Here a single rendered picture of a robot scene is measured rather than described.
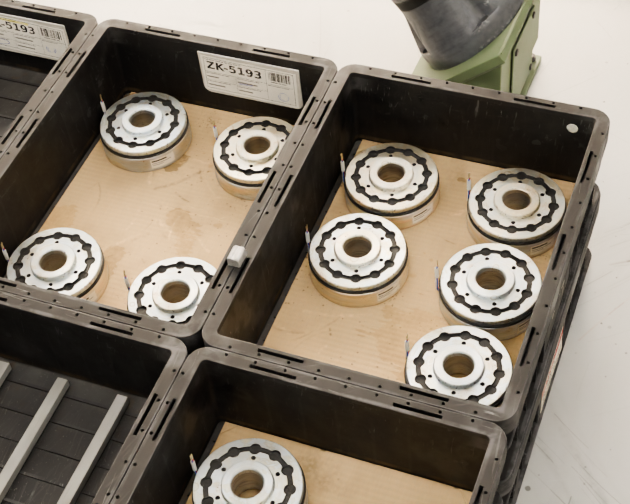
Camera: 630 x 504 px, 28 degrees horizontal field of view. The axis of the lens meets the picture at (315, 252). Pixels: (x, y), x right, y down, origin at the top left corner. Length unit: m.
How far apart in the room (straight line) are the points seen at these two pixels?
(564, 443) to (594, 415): 0.05
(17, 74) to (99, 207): 0.27
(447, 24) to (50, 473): 0.71
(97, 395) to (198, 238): 0.22
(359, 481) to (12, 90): 0.71
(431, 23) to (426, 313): 0.42
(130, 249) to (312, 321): 0.23
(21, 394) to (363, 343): 0.35
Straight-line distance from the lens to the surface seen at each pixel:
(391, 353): 1.26
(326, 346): 1.26
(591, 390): 1.39
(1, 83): 1.63
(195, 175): 1.44
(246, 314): 1.23
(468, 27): 1.54
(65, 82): 1.44
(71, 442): 1.25
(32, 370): 1.31
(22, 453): 1.25
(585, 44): 1.77
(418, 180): 1.36
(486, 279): 1.29
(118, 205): 1.43
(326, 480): 1.18
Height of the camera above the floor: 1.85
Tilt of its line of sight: 50 degrees down
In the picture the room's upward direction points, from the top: 8 degrees counter-clockwise
